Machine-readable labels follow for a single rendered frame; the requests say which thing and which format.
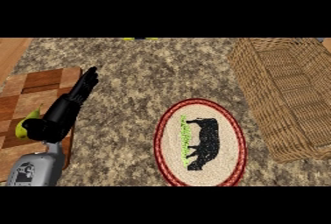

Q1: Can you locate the checkered wooden cutting board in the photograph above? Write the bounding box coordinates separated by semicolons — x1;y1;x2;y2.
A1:
0;66;84;183

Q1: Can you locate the brown wicker basket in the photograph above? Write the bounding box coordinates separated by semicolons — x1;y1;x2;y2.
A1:
226;38;331;165

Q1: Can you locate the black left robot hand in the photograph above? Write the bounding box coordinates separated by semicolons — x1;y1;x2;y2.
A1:
20;66;99;144

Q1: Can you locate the oval red-rimmed placemat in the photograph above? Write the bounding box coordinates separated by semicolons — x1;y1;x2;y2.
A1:
152;98;248;187

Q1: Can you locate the yellow-green pear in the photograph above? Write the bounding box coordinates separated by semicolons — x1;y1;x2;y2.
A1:
15;103;46;140

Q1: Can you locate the yellow-green object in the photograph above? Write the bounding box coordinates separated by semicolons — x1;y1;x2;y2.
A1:
121;37;159;41

